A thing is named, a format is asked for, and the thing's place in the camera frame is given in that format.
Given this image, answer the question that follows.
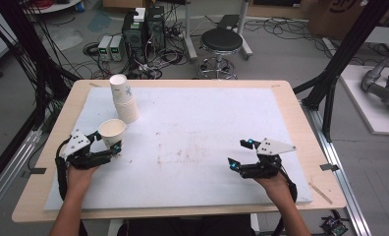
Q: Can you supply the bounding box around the aluminium rail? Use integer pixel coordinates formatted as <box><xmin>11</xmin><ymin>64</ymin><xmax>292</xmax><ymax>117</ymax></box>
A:
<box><xmin>302</xmin><ymin>101</ymin><xmax>373</xmax><ymax>236</ymax></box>
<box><xmin>0</xmin><ymin>129</ymin><xmax>43</xmax><ymax>219</ymax></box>

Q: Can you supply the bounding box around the white platform board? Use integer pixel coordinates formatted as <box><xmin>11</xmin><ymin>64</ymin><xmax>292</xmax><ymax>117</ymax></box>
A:
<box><xmin>339</xmin><ymin>64</ymin><xmax>389</xmax><ymax>136</ymax></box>

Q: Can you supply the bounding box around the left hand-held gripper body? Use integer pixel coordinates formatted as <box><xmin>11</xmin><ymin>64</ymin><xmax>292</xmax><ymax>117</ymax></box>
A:
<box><xmin>54</xmin><ymin>128</ymin><xmax>113</xmax><ymax>171</ymax></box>

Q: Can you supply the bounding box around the green circuit board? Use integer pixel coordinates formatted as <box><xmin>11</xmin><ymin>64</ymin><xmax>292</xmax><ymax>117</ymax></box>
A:
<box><xmin>319</xmin><ymin>215</ymin><xmax>349</xmax><ymax>236</ymax></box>

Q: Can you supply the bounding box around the printed white paper cup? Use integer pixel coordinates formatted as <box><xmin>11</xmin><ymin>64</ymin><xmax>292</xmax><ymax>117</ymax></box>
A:
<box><xmin>97</xmin><ymin>118</ymin><xmax>128</xmax><ymax>150</ymax></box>

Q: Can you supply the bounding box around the person's left hand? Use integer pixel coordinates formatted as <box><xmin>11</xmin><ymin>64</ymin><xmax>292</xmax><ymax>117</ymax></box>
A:
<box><xmin>66</xmin><ymin>164</ymin><xmax>98</xmax><ymax>200</ymax></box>

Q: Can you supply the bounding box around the black computer tower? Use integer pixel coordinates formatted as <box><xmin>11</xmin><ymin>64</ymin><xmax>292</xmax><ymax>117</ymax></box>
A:
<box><xmin>121</xmin><ymin>9</ymin><xmax>148</xmax><ymax>65</ymax></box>
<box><xmin>145</xmin><ymin>5</ymin><xmax>167</xmax><ymax>53</ymax></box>

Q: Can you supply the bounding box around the person's dark clothing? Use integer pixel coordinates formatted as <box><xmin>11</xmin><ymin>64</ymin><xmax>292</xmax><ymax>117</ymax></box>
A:
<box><xmin>118</xmin><ymin>214</ymin><xmax>257</xmax><ymax>236</ymax></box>

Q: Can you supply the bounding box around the person's right hand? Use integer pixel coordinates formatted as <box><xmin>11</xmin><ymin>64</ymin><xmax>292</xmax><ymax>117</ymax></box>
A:
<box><xmin>253</xmin><ymin>171</ymin><xmax>295</xmax><ymax>205</ymax></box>

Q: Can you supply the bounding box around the thin wooden stick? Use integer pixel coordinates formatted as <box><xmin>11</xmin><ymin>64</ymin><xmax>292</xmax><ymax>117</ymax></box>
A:
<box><xmin>308</xmin><ymin>182</ymin><xmax>333</xmax><ymax>206</ymax></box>

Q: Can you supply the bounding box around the grey bench power supply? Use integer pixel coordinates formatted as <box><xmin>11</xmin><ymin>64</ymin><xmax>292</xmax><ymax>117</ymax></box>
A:
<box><xmin>97</xmin><ymin>34</ymin><xmax>114</xmax><ymax>62</ymax></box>
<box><xmin>109</xmin><ymin>34</ymin><xmax>124</xmax><ymax>62</ymax></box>

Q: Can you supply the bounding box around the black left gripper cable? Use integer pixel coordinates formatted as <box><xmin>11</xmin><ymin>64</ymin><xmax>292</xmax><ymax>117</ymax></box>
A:
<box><xmin>54</xmin><ymin>139</ymin><xmax>88</xmax><ymax>236</ymax></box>

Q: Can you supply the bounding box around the cardboard box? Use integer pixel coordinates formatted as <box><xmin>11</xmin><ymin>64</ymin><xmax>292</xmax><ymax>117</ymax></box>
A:
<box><xmin>306</xmin><ymin>0</ymin><xmax>389</xmax><ymax>41</ymax></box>

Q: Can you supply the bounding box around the black round stool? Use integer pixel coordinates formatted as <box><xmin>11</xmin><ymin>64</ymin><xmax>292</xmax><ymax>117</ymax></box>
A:
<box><xmin>196</xmin><ymin>28</ymin><xmax>245</xmax><ymax>81</ymax></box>

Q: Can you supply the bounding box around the black metal frame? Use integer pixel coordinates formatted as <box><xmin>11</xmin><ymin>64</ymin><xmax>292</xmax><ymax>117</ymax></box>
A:
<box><xmin>292</xmin><ymin>0</ymin><xmax>389</xmax><ymax>143</ymax></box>
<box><xmin>0</xmin><ymin>0</ymin><xmax>83</xmax><ymax>195</ymax></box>

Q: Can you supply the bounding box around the white box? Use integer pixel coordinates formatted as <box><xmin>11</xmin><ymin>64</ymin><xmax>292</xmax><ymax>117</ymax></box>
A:
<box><xmin>133</xmin><ymin>7</ymin><xmax>146</xmax><ymax>24</ymax></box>

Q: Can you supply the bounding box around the stack of white paper cups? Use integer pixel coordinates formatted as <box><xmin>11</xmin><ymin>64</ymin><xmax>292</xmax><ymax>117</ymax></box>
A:
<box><xmin>109</xmin><ymin>74</ymin><xmax>139</xmax><ymax>125</ymax></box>

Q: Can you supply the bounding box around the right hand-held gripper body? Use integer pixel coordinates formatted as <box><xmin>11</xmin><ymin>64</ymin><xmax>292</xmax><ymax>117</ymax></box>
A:
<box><xmin>241</xmin><ymin>138</ymin><xmax>297</xmax><ymax>180</ymax></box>

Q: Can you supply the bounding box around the white foam mat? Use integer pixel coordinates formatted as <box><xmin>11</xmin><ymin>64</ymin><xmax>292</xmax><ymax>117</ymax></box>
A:
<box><xmin>44</xmin><ymin>87</ymin><xmax>314</xmax><ymax>211</ymax></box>

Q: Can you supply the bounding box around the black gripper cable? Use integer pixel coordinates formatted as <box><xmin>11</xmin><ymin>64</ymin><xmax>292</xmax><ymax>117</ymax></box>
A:
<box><xmin>54</xmin><ymin>139</ymin><xmax>88</xmax><ymax>236</ymax></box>
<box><xmin>270</xmin><ymin>168</ymin><xmax>299</xmax><ymax>236</ymax></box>

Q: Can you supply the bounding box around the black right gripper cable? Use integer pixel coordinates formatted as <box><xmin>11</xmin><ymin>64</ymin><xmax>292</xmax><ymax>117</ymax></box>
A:
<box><xmin>270</xmin><ymin>168</ymin><xmax>299</xmax><ymax>236</ymax></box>

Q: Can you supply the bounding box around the white stand leg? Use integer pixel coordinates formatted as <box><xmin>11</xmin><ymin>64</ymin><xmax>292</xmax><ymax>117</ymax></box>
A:
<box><xmin>236</xmin><ymin>0</ymin><xmax>254</xmax><ymax>61</ymax></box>
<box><xmin>182</xmin><ymin>0</ymin><xmax>198</xmax><ymax>63</ymax></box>

